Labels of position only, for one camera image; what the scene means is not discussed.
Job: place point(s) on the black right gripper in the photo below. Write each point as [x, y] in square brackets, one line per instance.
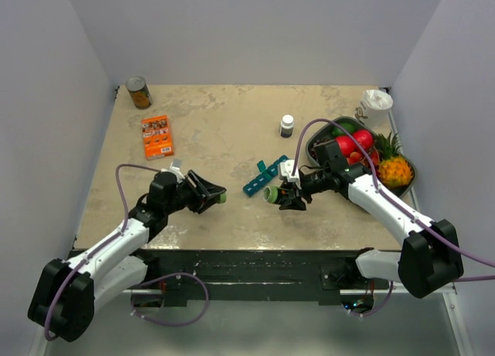
[295, 200]

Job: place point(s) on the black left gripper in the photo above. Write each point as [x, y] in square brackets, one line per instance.
[201, 201]

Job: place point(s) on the green pill bottle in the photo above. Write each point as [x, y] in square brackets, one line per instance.
[273, 195]

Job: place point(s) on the teal weekly pill organizer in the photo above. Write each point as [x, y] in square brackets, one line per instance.
[265, 176]

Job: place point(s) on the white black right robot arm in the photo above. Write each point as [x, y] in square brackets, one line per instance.
[428, 258]

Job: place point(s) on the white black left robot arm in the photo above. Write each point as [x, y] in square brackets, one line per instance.
[70, 291]

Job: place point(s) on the orange cardboard box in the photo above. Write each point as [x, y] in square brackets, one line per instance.
[157, 137]

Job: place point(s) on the strawberries in tray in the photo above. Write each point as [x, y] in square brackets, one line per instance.
[359, 157]

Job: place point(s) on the red apple left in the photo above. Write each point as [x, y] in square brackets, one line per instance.
[346, 144]

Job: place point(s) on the red apple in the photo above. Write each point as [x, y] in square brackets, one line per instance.
[364, 140]
[346, 144]

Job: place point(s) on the white cap pill bottle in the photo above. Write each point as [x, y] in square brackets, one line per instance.
[286, 126]

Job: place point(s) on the grey fruit tray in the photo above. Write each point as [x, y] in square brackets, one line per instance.
[324, 135]

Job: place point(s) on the green apple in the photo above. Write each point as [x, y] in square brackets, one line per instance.
[342, 128]

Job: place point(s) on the red apple right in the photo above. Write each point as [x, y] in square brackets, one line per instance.
[364, 140]

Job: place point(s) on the small pineapple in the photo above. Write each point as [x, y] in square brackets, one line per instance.
[394, 170]

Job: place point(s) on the white paper cup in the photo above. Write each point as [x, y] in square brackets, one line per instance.
[373, 108]

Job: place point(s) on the tin food can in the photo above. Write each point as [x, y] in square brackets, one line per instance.
[139, 92]

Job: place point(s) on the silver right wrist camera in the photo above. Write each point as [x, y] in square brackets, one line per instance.
[288, 172]

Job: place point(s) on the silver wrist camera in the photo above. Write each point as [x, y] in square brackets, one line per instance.
[174, 168]
[288, 172]

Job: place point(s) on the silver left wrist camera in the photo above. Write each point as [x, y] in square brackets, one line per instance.
[174, 168]

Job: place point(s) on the black table edge rail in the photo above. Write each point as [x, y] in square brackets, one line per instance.
[183, 276]

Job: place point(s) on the aluminium frame rail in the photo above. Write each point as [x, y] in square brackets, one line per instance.
[404, 326]

